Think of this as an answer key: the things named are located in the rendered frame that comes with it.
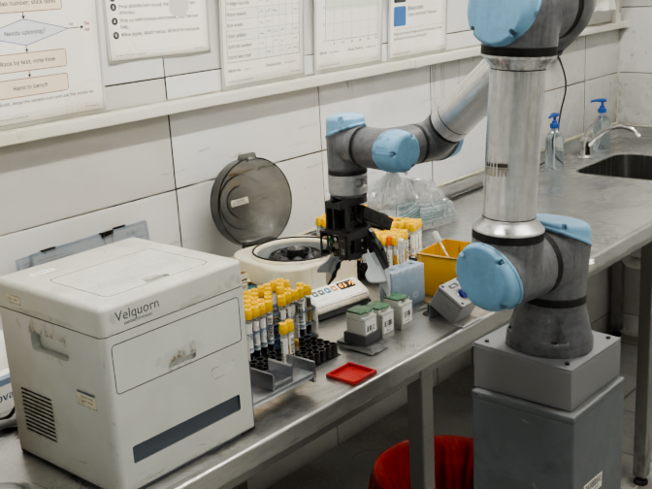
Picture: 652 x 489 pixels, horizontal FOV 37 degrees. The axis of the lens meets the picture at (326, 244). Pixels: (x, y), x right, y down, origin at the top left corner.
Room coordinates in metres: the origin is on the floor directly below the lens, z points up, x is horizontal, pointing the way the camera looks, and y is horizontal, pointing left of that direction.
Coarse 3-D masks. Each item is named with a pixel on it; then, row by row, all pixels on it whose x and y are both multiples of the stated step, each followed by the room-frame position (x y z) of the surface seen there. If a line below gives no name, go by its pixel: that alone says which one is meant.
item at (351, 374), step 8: (344, 368) 1.70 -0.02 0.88; (352, 368) 1.70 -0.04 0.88; (360, 368) 1.69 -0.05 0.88; (368, 368) 1.68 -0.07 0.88; (328, 376) 1.66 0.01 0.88; (336, 376) 1.65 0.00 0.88; (344, 376) 1.66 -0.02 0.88; (352, 376) 1.66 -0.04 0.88; (360, 376) 1.66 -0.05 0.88; (368, 376) 1.65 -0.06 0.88; (352, 384) 1.63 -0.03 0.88
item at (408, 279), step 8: (400, 264) 2.03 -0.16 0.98; (408, 264) 2.03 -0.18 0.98; (416, 264) 2.02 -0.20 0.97; (392, 272) 1.98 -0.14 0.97; (400, 272) 1.98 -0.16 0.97; (408, 272) 2.00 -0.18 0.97; (416, 272) 2.02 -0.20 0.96; (392, 280) 1.97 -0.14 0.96; (400, 280) 1.98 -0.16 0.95; (408, 280) 2.00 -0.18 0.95; (416, 280) 2.01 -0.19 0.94; (392, 288) 1.97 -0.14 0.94; (400, 288) 1.98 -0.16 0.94; (408, 288) 2.00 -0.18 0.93; (416, 288) 2.01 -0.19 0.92; (408, 296) 2.00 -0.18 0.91; (416, 296) 2.01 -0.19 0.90; (424, 296) 2.03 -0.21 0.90; (416, 304) 2.01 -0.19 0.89; (424, 304) 2.01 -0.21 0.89
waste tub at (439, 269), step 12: (444, 240) 2.21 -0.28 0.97; (456, 240) 2.20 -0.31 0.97; (420, 252) 2.12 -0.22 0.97; (432, 252) 2.16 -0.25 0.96; (456, 252) 2.19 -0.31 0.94; (432, 264) 2.09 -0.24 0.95; (444, 264) 2.07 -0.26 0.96; (432, 276) 2.09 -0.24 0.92; (444, 276) 2.07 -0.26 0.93; (456, 276) 2.05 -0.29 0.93; (432, 288) 2.09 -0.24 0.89
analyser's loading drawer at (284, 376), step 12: (276, 360) 1.59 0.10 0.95; (288, 360) 1.64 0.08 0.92; (300, 360) 1.62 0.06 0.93; (252, 372) 1.57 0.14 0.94; (264, 372) 1.55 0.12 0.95; (276, 372) 1.59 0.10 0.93; (288, 372) 1.57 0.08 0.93; (300, 372) 1.61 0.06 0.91; (312, 372) 1.60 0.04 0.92; (252, 384) 1.57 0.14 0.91; (264, 384) 1.55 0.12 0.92; (276, 384) 1.54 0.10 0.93; (288, 384) 1.56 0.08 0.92; (252, 396) 1.52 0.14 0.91; (264, 396) 1.51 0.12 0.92; (276, 396) 1.53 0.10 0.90
